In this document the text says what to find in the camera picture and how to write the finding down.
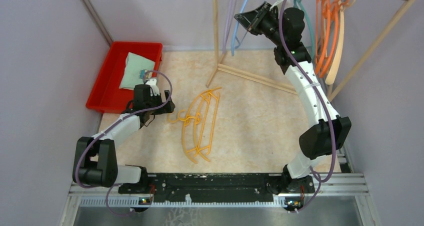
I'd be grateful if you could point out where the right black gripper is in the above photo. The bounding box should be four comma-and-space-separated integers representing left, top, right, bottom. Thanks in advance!
233, 1, 284, 47

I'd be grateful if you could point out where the light blue plastic hanger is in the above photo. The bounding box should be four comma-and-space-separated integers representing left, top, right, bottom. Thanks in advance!
230, 0, 249, 56

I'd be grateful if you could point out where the lilac plastic hanger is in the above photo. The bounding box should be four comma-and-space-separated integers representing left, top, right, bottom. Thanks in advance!
221, 0, 237, 54

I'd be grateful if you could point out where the teal plastic hanger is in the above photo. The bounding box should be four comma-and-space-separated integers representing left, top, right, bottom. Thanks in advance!
293, 0, 316, 57

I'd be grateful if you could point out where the orange plastic hanger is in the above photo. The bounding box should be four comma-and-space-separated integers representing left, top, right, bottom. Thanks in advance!
315, 0, 333, 77
321, 0, 352, 81

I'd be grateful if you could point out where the beige plastic hanger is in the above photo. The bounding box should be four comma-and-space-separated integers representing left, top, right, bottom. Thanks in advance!
325, 0, 356, 86

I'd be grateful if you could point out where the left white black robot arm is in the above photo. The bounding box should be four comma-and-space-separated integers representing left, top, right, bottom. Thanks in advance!
72, 83, 175, 193

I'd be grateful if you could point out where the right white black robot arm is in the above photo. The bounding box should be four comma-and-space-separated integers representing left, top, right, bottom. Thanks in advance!
234, 2, 352, 194

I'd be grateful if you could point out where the light green folded cloth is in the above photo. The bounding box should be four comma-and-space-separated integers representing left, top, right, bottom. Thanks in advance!
119, 52, 155, 90

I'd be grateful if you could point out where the red plastic tray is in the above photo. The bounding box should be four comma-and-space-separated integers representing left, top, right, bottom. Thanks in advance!
85, 41, 163, 114

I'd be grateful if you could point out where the wooden clothes rack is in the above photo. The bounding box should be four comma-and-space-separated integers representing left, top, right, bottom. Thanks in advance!
205, 0, 416, 101

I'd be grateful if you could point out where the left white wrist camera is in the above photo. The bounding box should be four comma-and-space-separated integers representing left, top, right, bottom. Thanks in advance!
145, 77, 161, 96

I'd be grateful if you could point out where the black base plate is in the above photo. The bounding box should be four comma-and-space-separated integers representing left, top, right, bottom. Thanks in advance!
118, 173, 316, 203

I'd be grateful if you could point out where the aluminium frame rail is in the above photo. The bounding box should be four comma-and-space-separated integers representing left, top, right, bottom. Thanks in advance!
69, 173, 369, 208

